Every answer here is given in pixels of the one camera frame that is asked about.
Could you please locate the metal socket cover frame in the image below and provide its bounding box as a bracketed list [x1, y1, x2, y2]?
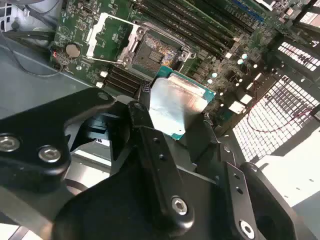
[86, 11, 138, 66]

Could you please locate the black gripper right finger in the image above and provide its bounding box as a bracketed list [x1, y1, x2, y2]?
[179, 113, 299, 240]

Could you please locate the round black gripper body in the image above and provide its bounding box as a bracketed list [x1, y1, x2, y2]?
[52, 147, 237, 240]

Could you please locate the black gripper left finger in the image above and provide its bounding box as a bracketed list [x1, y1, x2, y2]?
[0, 79, 196, 234]

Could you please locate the silver-topped green CPU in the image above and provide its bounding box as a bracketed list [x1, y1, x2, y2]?
[148, 66, 217, 141]

